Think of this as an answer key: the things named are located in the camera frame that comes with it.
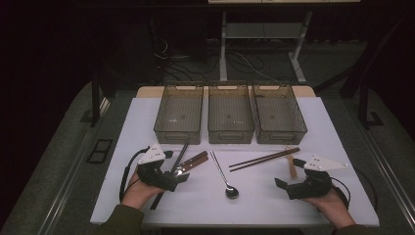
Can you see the person's left hand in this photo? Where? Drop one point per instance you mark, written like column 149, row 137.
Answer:
column 137, row 194

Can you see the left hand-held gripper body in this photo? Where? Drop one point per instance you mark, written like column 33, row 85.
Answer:
column 153, row 173

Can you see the long metal spoon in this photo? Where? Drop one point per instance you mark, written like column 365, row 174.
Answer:
column 232, row 192

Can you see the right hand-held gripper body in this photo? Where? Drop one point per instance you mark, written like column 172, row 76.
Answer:
column 313, row 189

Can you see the light wooden spoon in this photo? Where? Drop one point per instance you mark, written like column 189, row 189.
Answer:
column 291, row 168

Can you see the translucent grey plastic bin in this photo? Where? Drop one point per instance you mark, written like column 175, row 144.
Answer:
column 179, row 114
column 230, row 114
column 279, row 114

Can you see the brown chopstick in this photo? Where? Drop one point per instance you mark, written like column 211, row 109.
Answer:
column 264, row 157
column 265, row 161

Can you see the person's right hand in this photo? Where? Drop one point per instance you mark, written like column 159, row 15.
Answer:
column 332, row 207

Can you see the black chopstick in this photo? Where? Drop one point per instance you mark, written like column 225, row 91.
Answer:
column 181, row 155

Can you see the black metal stand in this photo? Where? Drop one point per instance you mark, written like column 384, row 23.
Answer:
column 363, row 104
column 95, row 98

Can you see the black double floor frame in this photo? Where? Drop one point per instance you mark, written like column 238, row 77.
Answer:
column 99, row 150

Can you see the white metal-frame desk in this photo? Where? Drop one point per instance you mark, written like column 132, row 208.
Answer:
column 261, row 31

